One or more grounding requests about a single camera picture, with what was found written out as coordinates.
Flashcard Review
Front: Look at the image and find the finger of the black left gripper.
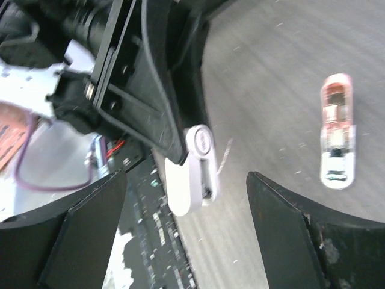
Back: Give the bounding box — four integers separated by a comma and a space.
150, 1, 228, 129
96, 1, 187, 164

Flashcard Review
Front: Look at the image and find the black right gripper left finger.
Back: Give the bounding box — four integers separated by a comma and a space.
1, 170, 127, 288

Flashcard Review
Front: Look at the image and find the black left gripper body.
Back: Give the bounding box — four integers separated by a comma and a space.
1, 1, 129, 135

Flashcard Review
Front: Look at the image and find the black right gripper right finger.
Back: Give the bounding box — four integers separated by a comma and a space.
246, 172, 384, 289

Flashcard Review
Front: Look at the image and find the white staple remover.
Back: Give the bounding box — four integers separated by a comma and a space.
165, 124, 220, 217

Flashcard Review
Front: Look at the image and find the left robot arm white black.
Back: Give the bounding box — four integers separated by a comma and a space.
1, 1, 225, 165

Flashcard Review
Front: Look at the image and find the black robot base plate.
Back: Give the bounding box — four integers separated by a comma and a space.
103, 137, 198, 288

